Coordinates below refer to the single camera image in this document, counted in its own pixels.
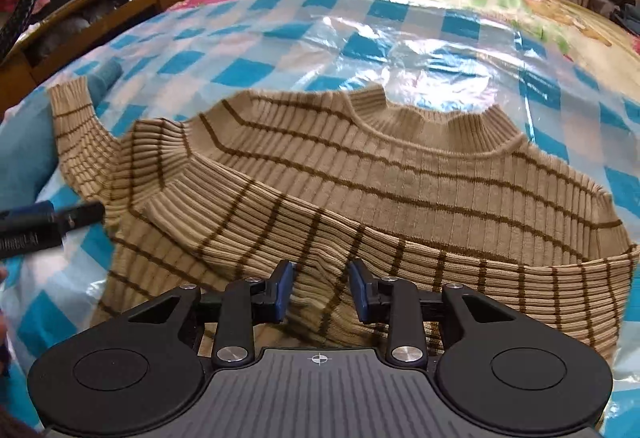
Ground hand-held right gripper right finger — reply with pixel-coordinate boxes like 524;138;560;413
347;258;518;365

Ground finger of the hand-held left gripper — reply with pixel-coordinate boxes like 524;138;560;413
0;199;57;221
58;201;107;231

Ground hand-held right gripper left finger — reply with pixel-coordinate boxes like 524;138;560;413
125;259;297;366

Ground tan striped knit sweater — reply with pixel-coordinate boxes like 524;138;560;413
47;79;640;364

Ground teal fleece cloth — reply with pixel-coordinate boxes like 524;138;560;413
0;58;123;214

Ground reddish brown garment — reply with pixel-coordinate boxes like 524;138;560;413
0;408;40;438

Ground blue checkered bed sheet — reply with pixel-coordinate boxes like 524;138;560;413
0;0;640;438

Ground dark bags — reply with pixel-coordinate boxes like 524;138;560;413
594;0;640;36

